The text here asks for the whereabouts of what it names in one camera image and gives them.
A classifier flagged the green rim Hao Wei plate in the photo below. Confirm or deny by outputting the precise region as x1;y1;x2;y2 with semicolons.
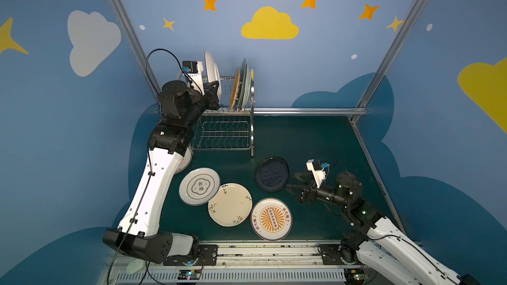
205;50;222;100

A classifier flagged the yellow woven plate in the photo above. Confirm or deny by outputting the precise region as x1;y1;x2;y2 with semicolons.
229;71;240;110

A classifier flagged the dark blue speckled plate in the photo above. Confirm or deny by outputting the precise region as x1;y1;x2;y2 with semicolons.
255;156;290;192

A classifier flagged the large pale green plate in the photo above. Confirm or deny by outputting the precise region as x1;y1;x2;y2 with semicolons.
238;59;252;110

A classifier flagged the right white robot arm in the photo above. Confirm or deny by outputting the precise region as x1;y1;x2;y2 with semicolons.
286;172;478;284

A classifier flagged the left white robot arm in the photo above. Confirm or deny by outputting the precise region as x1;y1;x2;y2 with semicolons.
102;80;221;264

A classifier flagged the steel two-tier dish rack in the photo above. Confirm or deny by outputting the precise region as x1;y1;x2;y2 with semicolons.
191;66;255;156

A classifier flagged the orange sunburst plate by rack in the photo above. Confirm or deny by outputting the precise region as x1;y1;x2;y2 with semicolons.
175;146;194;174

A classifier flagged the orange sunburst plate front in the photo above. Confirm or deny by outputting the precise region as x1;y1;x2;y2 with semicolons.
250;198;293;241

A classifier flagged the cream floral plate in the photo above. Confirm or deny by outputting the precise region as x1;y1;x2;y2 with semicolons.
207;183;253;227

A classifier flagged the white plate with black motif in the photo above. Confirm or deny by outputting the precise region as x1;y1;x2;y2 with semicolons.
179;168;220;206

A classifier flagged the right green circuit board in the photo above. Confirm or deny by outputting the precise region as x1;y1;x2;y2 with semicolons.
344;269;368;285

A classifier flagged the green circuit board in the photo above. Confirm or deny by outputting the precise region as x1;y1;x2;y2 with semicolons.
178;270;201;281
344;269;368;285

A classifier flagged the left green circuit board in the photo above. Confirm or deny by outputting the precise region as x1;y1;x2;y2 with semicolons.
178;270;201;281

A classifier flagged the pale green round disc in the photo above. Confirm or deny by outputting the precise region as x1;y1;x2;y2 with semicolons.
125;259;145;274

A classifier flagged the aluminium back frame rail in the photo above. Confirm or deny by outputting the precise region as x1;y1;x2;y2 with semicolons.
203;108;367;116

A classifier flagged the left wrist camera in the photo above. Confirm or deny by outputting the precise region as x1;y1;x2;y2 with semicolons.
182;61;204;95

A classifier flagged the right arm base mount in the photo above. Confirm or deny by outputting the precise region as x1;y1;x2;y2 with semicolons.
318;244;359;265

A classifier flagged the left aluminium upright post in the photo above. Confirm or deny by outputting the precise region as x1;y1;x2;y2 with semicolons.
108;0;161;104

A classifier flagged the aluminium upright post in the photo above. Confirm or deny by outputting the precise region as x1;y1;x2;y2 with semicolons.
108;0;161;104
356;0;429;110

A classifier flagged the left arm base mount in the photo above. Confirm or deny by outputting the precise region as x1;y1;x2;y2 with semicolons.
162;244;219;267

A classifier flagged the right aluminium upright post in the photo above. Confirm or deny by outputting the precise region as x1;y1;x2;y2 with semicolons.
356;0;429;110

